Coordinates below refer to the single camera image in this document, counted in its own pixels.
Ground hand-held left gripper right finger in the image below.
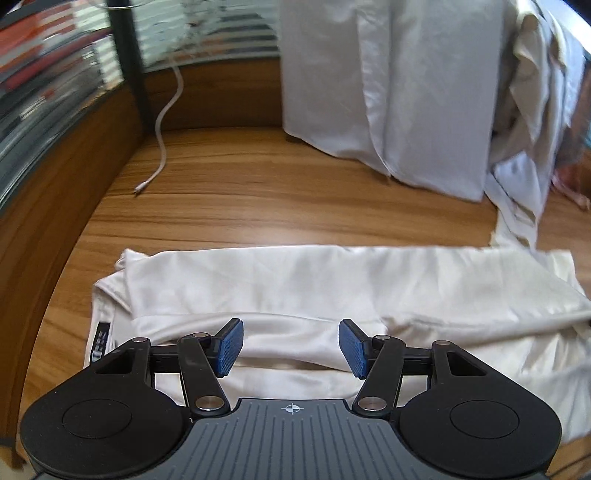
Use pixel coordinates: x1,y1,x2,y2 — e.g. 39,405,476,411
338,318,490,413

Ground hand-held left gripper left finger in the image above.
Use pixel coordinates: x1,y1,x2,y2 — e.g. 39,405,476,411
93,318,245,413

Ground cream satin shirt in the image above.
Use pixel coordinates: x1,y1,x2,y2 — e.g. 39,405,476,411
90,244,591,445

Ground smooth white draped garment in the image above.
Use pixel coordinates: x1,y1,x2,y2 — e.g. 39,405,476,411
277,0,505,204

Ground crumpled off-white draped garment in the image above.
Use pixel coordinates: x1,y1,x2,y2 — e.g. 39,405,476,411
485,0,588,253

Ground pink patterned garment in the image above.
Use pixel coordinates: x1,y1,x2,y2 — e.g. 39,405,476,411
549,115,591,211

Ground striped glass partition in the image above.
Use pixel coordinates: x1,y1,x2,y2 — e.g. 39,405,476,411
0,0,280,209

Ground white charging cable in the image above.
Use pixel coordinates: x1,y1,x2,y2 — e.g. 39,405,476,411
132,65,185,195

